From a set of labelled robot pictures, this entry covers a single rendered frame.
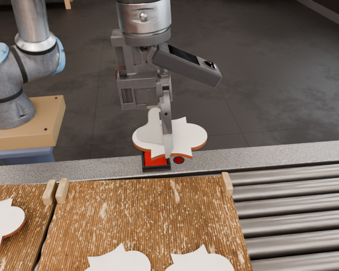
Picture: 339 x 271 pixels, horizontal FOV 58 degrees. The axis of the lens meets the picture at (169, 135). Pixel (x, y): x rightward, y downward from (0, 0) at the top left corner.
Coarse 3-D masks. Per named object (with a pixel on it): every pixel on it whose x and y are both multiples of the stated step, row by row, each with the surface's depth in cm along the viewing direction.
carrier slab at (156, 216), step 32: (96, 192) 73; (128, 192) 73; (160, 192) 73; (192, 192) 73; (64, 224) 66; (96, 224) 66; (128, 224) 66; (160, 224) 66; (192, 224) 66; (224, 224) 66; (64, 256) 60; (160, 256) 60; (224, 256) 60
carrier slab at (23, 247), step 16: (0, 192) 73; (16, 192) 73; (32, 192) 73; (32, 208) 69; (48, 208) 69; (32, 224) 66; (48, 224) 67; (16, 240) 62; (32, 240) 62; (0, 256) 60; (16, 256) 60; (32, 256) 60
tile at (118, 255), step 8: (120, 248) 60; (88, 256) 59; (96, 256) 59; (104, 256) 59; (112, 256) 59; (120, 256) 59; (128, 256) 59; (136, 256) 59; (144, 256) 59; (96, 264) 57; (104, 264) 57; (112, 264) 57; (120, 264) 57; (128, 264) 57; (136, 264) 57; (144, 264) 57
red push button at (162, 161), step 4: (144, 152) 86; (148, 152) 85; (144, 156) 84; (148, 156) 84; (148, 160) 83; (156, 160) 83; (160, 160) 83; (164, 160) 83; (148, 164) 82; (152, 164) 82; (156, 164) 82; (160, 164) 82; (164, 164) 82
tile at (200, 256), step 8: (200, 248) 60; (176, 256) 59; (184, 256) 59; (192, 256) 59; (200, 256) 59; (208, 256) 59; (216, 256) 59; (176, 264) 57; (184, 264) 57; (192, 264) 57; (200, 264) 57; (208, 264) 57; (216, 264) 57; (224, 264) 57
